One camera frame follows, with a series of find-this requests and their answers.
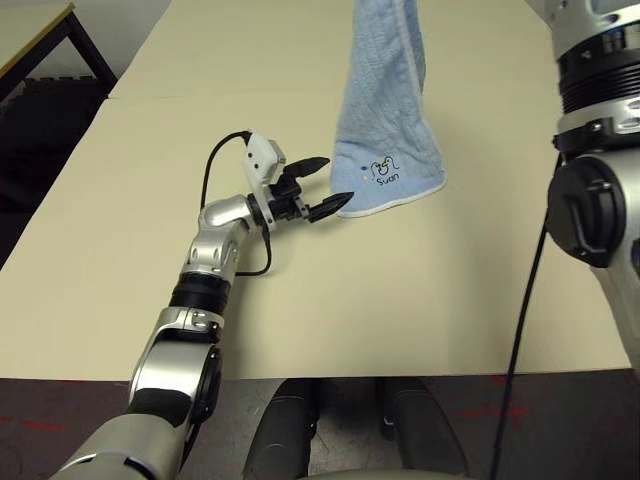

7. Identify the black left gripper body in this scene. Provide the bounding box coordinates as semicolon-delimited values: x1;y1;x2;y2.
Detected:
247;168;314;234

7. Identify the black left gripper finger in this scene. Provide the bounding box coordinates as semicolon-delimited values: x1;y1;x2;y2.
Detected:
304;191;356;224
287;156;331;179

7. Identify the light blue towel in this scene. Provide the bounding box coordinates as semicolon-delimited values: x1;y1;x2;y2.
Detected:
329;0;447;220

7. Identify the black foam floor mat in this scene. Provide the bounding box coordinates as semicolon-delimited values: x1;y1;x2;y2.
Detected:
0;74;109;266

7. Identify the grey robot waist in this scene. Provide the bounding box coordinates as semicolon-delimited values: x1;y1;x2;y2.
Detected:
309;468;416;480

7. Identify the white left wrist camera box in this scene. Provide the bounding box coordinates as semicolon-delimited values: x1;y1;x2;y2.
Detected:
239;130;287;199

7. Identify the side table with black frame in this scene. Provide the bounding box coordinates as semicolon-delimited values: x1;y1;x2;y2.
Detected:
0;0;119;101

